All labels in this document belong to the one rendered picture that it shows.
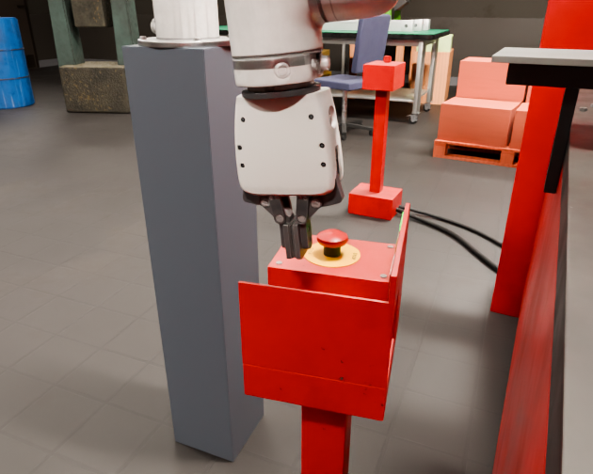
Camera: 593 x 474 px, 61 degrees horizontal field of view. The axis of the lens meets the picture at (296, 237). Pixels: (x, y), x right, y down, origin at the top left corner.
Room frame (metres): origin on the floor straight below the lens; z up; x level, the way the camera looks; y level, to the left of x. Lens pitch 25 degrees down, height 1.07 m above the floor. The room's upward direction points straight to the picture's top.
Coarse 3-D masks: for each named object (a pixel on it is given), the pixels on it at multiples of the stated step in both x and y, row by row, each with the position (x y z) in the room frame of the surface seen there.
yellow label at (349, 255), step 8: (312, 248) 0.59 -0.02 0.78; (320, 248) 0.59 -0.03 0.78; (344, 248) 0.59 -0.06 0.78; (352, 248) 0.59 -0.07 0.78; (304, 256) 0.57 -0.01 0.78; (312, 256) 0.57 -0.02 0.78; (320, 256) 0.57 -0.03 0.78; (344, 256) 0.57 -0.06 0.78; (352, 256) 0.57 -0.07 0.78; (360, 256) 0.57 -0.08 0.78; (320, 264) 0.55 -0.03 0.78; (328, 264) 0.55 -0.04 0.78; (336, 264) 0.55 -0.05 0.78; (344, 264) 0.55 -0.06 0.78
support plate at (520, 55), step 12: (504, 48) 0.95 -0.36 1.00; (516, 48) 0.95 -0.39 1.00; (528, 48) 0.95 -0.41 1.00; (540, 48) 0.95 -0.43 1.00; (492, 60) 0.81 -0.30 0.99; (504, 60) 0.80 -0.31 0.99; (516, 60) 0.80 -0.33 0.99; (528, 60) 0.79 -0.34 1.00; (540, 60) 0.78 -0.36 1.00; (552, 60) 0.78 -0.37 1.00; (564, 60) 0.77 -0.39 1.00; (576, 60) 0.76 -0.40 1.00; (588, 60) 0.75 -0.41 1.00
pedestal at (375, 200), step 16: (368, 64) 2.62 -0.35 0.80; (384, 64) 2.62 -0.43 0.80; (400, 64) 2.65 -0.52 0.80; (368, 80) 2.61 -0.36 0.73; (384, 80) 2.58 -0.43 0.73; (400, 80) 2.67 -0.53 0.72; (384, 96) 2.65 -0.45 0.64; (384, 112) 2.64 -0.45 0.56; (384, 128) 2.64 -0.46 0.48; (384, 144) 2.66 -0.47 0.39; (384, 160) 2.68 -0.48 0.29; (352, 192) 2.66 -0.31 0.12; (368, 192) 2.66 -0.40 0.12; (384, 192) 2.66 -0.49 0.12; (400, 192) 2.67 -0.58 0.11; (352, 208) 2.63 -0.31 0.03; (368, 208) 2.59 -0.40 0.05; (384, 208) 2.55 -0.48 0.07
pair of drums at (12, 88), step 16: (0, 32) 5.80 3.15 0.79; (16, 32) 5.99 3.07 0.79; (0, 48) 5.77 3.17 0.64; (16, 48) 5.92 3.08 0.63; (0, 64) 5.75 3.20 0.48; (16, 64) 5.88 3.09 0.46; (0, 80) 5.73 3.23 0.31; (16, 80) 5.84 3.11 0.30; (0, 96) 5.71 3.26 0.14; (16, 96) 5.81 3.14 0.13; (32, 96) 6.05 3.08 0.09
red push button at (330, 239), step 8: (320, 232) 0.58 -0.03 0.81; (328, 232) 0.58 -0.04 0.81; (336, 232) 0.58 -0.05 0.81; (344, 232) 0.58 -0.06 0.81; (320, 240) 0.57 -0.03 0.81; (328, 240) 0.56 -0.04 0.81; (336, 240) 0.56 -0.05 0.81; (344, 240) 0.57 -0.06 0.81; (328, 248) 0.57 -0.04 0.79; (336, 248) 0.57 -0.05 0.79; (328, 256) 0.57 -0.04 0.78; (336, 256) 0.57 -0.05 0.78
